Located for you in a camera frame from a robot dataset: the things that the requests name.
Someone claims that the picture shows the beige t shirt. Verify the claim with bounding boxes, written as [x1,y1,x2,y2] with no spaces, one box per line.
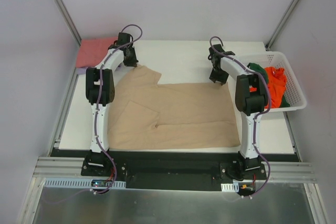
[108,66,240,150]

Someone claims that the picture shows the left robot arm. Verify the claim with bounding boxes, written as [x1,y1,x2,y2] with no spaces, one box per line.
[81,32,138,177]

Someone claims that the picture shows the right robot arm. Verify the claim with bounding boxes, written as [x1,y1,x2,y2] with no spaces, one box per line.
[208,44,269,181]

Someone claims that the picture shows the folded pink t shirt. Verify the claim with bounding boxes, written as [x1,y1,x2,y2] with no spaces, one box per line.
[76,37,118,68]

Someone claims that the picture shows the green t shirt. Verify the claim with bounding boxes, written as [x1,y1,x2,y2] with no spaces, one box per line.
[246,62,291,108]

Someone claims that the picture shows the folded lavender t shirt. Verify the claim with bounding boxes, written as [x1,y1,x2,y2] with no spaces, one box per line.
[76,67,88,75]

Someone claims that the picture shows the orange t shirt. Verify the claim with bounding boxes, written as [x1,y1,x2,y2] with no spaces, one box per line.
[249,67,287,109]

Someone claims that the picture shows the white plastic basket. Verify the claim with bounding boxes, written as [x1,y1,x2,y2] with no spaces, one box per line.
[238,51,307,112]

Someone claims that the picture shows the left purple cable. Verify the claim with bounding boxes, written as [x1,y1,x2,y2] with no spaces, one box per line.
[90,24,144,196]

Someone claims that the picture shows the purple cable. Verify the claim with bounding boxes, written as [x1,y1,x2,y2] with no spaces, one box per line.
[209,36,271,200]
[90,24,144,196]

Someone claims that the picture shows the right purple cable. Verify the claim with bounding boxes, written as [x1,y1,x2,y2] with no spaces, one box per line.
[209,36,271,200]

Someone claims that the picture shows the left aluminium frame post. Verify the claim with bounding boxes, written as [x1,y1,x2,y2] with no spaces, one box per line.
[54,0,82,46]

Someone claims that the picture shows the aluminium frame post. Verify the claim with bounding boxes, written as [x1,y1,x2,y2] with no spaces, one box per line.
[54,0,82,46]
[265,0,301,51]

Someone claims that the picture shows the right aluminium frame post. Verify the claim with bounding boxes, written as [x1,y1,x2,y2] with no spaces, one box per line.
[265,0,301,51]

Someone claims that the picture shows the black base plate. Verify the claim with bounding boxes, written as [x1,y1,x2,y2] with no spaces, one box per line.
[49,149,301,190]

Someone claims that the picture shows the right white cable duct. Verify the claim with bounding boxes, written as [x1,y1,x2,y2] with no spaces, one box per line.
[220,182,256,193]

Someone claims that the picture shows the white cable duct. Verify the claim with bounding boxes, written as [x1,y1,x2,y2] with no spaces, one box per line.
[44,178,126,190]
[220,182,256,193]

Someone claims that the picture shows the aluminium front rail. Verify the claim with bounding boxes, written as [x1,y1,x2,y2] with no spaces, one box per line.
[33,157,317,184]

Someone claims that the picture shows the left white cable duct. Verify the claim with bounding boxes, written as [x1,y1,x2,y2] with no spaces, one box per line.
[44,178,126,190]

